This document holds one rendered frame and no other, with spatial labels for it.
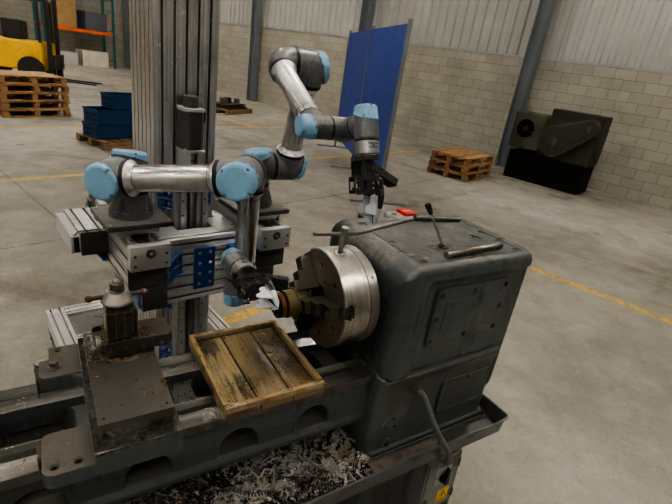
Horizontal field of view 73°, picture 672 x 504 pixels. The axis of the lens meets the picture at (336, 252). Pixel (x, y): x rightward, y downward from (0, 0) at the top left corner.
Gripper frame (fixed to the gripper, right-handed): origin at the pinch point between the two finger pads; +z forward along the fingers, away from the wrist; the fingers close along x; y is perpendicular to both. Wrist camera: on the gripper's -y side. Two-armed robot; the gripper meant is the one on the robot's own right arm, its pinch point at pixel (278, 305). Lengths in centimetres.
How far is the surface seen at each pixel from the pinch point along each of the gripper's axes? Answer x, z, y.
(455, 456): -67, 23, -72
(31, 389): -24, -16, 62
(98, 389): -12.8, 4.0, 47.5
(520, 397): -110, -20, -186
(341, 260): 13.1, 1.8, -18.3
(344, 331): -4.7, 12.2, -16.0
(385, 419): -41, 17, -35
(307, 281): 3.4, -5.2, -11.8
